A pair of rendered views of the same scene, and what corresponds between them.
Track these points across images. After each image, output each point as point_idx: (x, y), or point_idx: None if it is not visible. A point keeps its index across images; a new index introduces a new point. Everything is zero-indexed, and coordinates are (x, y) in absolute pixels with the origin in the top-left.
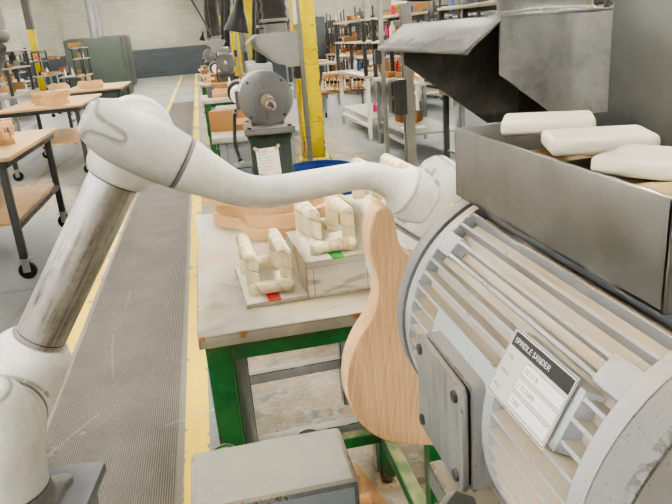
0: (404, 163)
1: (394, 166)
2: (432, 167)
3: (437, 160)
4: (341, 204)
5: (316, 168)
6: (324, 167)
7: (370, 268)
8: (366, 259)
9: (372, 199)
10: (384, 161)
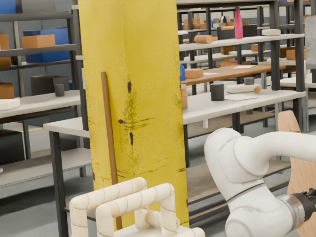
0: (136, 179)
1: (125, 191)
2: (239, 133)
3: (233, 129)
4: (193, 232)
5: (314, 137)
6: (310, 135)
7: (282, 225)
8: (272, 226)
9: (175, 217)
10: (96, 201)
